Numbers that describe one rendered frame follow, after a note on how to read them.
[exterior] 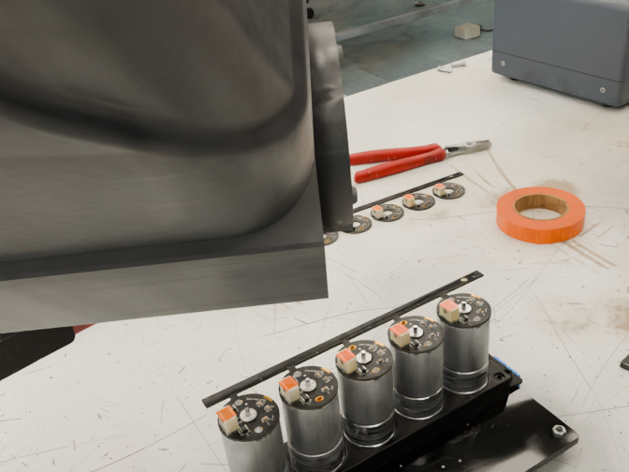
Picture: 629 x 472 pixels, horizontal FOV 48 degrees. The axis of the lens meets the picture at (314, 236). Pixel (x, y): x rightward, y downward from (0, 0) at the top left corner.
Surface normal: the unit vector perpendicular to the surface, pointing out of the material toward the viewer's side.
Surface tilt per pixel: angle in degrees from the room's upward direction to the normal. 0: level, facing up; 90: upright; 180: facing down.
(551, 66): 90
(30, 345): 75
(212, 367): 0
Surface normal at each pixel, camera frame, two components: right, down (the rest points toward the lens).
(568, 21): -0.81, 0.37
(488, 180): -0.10, -0.85
